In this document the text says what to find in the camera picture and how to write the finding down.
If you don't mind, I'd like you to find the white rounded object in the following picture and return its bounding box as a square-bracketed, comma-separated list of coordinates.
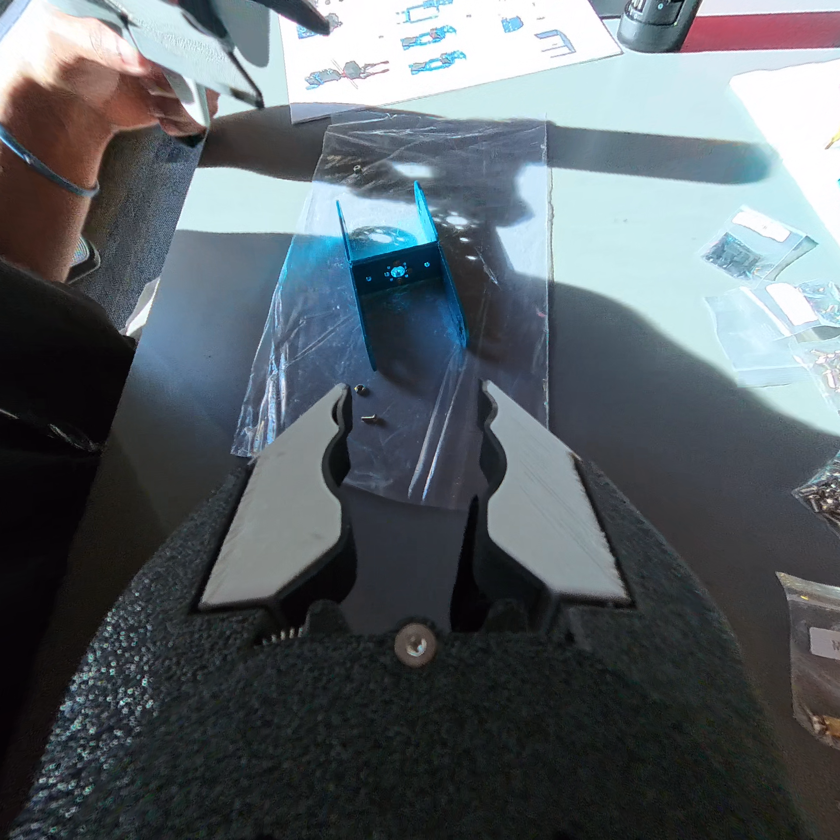
[66, 241, 105, 286]

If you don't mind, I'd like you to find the blue metal bracket assembly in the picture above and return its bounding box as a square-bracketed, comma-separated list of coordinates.
[335, 182, 471, 374]

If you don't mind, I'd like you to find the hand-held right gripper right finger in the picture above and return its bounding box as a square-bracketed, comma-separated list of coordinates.
[469, 381, 635, 609]

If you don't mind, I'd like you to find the person's left hand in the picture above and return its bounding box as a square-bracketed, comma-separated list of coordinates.
[0, 11, 219, 143]

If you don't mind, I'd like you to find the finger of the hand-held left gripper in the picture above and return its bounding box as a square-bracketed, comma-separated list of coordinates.
[46, 0, 266, 111]
[197, 0, 333, 38]

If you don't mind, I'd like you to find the printed instruction manual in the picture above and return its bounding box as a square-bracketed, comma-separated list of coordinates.
[280, 0, 626, 127]

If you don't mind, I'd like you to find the black ribbed cylinder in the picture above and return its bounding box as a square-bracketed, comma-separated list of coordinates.
[617, 0, 704, 55]

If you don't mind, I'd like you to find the blue wristband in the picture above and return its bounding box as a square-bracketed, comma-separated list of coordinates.
[0, 125, 102, 200]

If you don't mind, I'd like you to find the clear plastic bag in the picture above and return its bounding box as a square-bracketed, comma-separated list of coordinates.
[233, 112, 553, 509]

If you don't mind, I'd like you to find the red cylinder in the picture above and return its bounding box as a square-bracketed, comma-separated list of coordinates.
[676, 11, 840, 55]

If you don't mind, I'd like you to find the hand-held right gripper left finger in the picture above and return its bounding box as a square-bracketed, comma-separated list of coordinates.
[197, 384, 359, 613]

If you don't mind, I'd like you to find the person's black clothing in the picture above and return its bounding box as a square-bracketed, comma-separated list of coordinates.
[0, 256, 140, 769]

